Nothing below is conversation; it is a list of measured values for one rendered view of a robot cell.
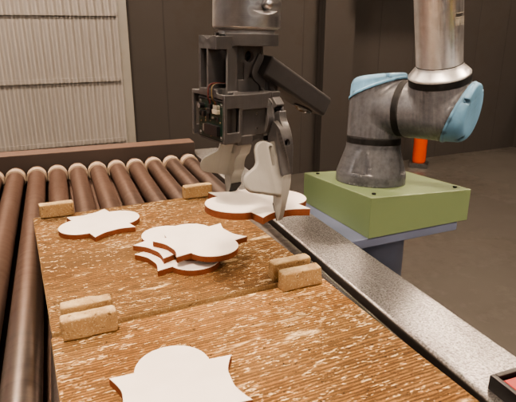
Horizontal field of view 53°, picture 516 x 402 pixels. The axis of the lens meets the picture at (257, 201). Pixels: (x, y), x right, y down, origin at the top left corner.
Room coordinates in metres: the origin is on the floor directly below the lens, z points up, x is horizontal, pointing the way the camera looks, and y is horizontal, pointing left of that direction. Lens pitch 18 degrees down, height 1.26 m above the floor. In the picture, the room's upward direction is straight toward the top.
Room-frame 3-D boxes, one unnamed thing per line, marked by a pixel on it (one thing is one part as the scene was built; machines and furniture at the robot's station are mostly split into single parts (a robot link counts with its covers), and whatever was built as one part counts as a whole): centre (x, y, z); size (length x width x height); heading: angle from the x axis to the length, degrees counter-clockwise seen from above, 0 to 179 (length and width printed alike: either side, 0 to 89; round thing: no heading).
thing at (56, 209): (0.88, 0.36, 0.95); 0.06 x 0.02 x 0.03; 115
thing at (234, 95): (0.60, 0.02, 1.19); 0.09 x 0.08 x 0.12; 125
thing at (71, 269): (0.76, 0.16, 0.93); 0.41 x 0.35 x 0.02; 25
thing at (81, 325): (0.50, 0.19, 0.95); 0.06 x 0.02 x 0.03; 115
